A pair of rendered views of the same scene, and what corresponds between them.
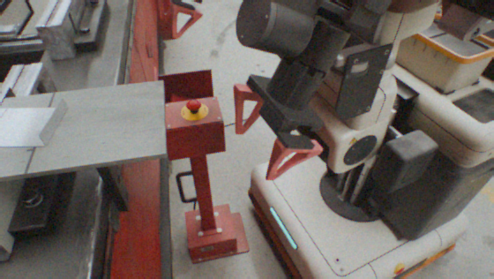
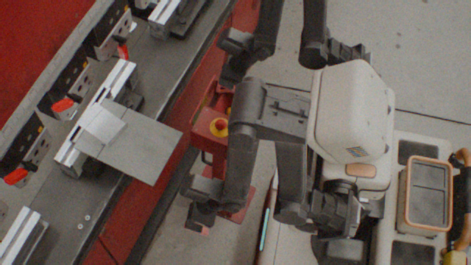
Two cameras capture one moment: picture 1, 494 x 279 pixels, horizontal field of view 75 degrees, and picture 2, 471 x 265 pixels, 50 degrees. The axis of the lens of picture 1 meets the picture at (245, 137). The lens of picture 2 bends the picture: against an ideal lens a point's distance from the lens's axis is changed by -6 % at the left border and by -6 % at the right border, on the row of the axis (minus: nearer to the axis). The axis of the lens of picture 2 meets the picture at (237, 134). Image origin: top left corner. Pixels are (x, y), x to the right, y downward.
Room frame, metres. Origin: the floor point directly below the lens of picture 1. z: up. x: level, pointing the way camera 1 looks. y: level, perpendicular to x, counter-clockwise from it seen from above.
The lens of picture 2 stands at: (-0.02, -0.31, 2.36)
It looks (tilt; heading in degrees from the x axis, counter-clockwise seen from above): 64 degrees down; 30
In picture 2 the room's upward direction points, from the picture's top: 7 degrees clockwise
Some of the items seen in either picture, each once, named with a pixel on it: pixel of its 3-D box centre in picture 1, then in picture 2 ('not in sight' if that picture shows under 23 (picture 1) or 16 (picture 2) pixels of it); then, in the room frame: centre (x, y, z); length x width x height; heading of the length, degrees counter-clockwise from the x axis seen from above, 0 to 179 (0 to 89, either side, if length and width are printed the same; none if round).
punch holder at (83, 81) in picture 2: not in sight; (59, 79); (0.31, 0.40, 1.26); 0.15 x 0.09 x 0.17; 11
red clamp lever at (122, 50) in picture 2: not in sight; (120, 47); (0.50, 0.37, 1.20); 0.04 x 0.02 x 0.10; 101
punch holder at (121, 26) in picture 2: not in sight; (101, 21); (0.51, 0.44, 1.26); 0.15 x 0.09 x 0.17; 11
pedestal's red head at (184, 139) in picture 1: (190, 109); (223, 119); (0.69, 0.16, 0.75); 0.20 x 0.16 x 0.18; 13
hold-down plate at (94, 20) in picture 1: (93, 21); (196, 5); (0.94, 0.47, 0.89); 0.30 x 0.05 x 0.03; 11
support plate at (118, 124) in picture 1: (78, 125); (127, 140); (0.36, 0.26, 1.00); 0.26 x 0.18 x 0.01; 101
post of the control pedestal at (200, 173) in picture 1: (202, 186); (220, 160); (0.69, 0.16, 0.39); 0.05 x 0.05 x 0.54; 13
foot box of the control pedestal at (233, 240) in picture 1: (216, 229); (224, 191); (0.70, 0.13, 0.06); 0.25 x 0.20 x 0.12; 103
